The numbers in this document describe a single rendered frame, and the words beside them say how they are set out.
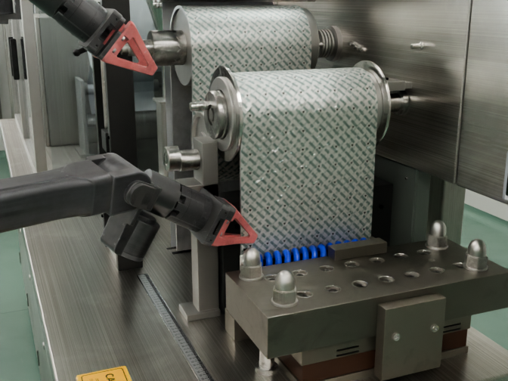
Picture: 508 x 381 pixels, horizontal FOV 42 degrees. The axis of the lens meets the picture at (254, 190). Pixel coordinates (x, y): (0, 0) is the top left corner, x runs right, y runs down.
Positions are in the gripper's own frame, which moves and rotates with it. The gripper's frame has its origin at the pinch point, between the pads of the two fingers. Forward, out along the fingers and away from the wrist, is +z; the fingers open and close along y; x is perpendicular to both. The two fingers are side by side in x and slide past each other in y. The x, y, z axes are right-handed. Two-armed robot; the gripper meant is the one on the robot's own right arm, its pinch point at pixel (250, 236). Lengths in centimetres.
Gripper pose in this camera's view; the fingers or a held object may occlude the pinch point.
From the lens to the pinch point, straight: 103.8
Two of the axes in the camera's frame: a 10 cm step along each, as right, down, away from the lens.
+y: 3.8, 2.6, -8.9
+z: 8.0, 3.9, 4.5
